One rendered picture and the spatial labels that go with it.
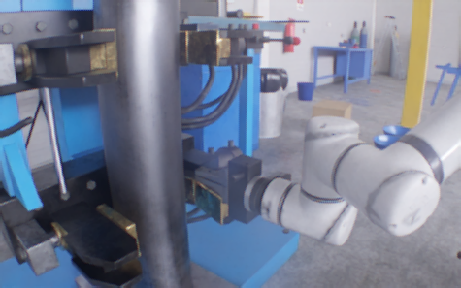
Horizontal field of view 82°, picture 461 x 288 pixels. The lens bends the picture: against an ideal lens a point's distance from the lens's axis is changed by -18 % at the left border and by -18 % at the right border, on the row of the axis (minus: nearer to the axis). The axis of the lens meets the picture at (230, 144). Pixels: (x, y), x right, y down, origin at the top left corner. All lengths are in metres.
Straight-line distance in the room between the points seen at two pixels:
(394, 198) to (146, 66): 0.56
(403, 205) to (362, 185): 0.06
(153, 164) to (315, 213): 0.41
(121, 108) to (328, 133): 0.46
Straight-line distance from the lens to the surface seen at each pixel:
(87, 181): 0.99
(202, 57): 0.86
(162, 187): 0.81
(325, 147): 0.48
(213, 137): 2.32
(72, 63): 0.63
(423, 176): 0.39
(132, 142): 0.75
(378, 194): 0.39
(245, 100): 1.80
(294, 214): 0.55
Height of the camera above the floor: 0.98
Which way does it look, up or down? 19 degrees down
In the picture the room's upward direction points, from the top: straight up
